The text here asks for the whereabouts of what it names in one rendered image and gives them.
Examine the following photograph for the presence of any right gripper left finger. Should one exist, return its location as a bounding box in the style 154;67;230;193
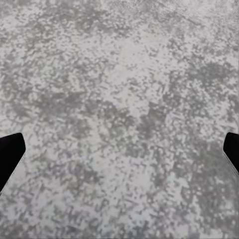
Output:
0;132;26;192

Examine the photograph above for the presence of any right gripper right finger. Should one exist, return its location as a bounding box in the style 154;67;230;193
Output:
223;132;239;172

